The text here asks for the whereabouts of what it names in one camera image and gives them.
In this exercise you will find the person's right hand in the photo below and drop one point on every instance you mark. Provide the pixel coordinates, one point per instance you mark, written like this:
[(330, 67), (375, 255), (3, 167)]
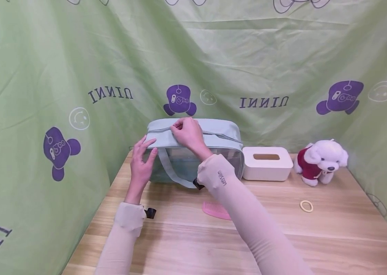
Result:
[(190, 135)]

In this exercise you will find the person's left hand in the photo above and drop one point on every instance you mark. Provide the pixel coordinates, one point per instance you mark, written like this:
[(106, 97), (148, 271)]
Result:
[(139, 172)]

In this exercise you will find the person's left index finger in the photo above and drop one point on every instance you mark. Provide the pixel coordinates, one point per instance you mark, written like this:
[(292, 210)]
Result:
[(147, 144)]

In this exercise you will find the person's right fingers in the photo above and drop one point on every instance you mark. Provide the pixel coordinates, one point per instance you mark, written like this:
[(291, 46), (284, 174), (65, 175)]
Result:
[(183, 123)]

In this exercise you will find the person's right thumb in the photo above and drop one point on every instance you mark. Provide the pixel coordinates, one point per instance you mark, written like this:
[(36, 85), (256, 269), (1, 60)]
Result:
[(176, 133)]

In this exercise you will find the person's left thumb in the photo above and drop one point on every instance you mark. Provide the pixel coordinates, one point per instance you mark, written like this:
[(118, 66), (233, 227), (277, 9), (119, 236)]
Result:
[(153, 159)]

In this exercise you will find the person's left fingers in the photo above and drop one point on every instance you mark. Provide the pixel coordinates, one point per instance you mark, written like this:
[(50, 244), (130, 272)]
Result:
[(137, 147)]

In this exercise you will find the light green zip bag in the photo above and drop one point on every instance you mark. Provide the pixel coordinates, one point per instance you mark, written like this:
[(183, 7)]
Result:
[(224, 134)]

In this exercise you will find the person's left forearm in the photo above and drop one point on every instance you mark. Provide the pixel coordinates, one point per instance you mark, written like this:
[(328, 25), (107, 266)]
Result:
[(121, 240)]

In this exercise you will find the person's right forearm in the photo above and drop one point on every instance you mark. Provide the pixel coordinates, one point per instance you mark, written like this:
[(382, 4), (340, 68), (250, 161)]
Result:
[(248, 217)]

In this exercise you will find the black wrist band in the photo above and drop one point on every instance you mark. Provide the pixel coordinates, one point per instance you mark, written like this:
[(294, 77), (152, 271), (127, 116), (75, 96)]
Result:
[(150, 212), (198, 184)]

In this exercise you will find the pink comb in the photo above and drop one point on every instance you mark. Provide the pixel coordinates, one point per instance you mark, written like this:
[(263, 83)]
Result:
[(215, 210)]

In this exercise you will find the white tissue box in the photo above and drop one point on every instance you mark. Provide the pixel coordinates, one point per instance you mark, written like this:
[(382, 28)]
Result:
[(267, 168)]

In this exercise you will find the white plush dog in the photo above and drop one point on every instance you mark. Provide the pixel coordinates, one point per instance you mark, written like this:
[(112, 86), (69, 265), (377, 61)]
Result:
[(320, 156)]

